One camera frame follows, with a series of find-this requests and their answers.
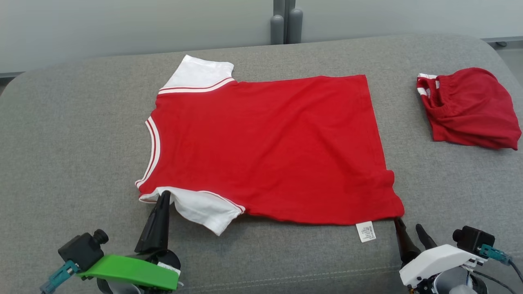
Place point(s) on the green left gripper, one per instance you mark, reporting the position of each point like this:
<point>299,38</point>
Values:
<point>130,269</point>

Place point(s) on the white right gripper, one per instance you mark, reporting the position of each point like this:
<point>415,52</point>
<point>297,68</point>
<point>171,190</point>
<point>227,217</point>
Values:
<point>437,261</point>

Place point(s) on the red jersey with white sleeves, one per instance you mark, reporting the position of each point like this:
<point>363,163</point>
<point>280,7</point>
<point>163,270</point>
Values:
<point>265,147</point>

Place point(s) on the grey fabric sofa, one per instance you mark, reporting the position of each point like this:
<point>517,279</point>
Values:
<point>73,143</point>

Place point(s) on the red shorts with white stripes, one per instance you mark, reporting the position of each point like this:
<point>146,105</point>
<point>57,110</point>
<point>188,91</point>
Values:
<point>470,110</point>

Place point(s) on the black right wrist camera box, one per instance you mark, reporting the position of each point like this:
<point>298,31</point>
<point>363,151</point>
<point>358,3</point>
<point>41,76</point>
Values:
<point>474,241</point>

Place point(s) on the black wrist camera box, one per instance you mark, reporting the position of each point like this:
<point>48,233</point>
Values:
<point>81,251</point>
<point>474,241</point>

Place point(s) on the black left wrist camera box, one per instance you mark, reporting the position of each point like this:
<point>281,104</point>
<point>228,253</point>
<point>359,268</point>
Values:
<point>81,251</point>

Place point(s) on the grey metal partition post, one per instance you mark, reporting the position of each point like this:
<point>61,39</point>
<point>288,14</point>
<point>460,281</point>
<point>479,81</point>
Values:
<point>286,24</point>

